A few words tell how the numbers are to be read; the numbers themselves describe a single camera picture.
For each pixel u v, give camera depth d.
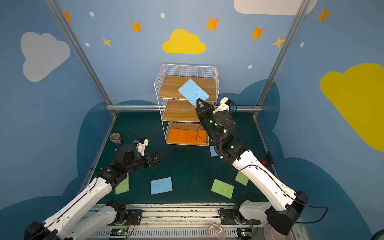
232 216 0.76
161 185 0.84
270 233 0.65
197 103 0.60
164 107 0.98
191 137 1.03
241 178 0.86
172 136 1.04
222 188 0.82
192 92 0.62
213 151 0.99
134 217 0.74
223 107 0.56
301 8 0.70
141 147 0.71
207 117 0.54
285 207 0.38
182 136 1.05
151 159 0.68
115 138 1.02
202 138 1.04
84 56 0.87
